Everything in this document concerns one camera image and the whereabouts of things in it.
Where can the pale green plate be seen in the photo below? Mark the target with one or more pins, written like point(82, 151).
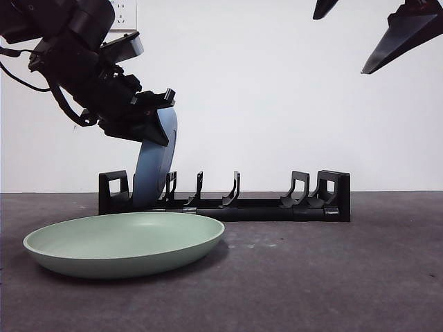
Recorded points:
point(121, 242)

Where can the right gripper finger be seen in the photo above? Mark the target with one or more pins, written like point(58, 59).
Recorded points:
point(323, 7)
point(401, 38)

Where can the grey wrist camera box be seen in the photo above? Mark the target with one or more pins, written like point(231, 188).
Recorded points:
point(128, 46)

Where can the black plate rack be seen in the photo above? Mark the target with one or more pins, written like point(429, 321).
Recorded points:
point(259, 211)

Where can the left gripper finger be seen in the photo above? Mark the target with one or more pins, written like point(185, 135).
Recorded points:
point(159, 97)
point(149, 132)

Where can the white wall socket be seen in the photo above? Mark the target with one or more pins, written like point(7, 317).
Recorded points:
point(128, 17)

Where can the blue plate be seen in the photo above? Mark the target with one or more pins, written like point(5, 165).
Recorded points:
point(155, 166)

